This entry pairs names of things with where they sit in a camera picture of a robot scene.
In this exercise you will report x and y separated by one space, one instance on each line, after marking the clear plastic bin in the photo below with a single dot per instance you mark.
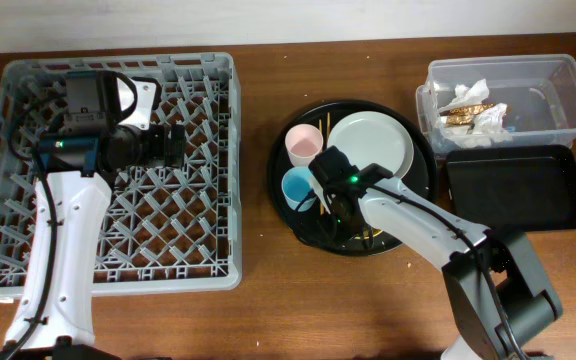
492 102

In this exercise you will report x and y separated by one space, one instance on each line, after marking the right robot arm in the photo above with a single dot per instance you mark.
499 292

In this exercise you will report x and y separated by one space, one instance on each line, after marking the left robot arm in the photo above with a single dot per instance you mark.
105 130

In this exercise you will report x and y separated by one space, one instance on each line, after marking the white napkin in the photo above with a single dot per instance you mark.
486 129

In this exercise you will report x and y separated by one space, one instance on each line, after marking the yellow bowl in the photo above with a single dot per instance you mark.
371 232

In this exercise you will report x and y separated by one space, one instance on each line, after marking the blue cup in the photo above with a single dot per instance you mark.
296 188

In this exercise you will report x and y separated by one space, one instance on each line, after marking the grey round plate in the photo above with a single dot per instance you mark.
369 137

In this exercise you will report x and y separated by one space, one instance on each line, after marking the black rectangular tray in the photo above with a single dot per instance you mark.
532 188

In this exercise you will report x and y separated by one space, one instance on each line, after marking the grey dishwasher rack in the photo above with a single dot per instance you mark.
167 230

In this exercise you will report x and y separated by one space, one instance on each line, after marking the pink cup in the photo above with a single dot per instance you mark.
303 143

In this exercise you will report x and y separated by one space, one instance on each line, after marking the round black tray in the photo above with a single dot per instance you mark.
422 179

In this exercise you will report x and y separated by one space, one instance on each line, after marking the gold snack wrapper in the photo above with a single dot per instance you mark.
463 115

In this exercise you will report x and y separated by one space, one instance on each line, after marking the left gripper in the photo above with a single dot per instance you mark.
161 135

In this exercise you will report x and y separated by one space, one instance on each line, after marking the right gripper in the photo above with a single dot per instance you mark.
328 163

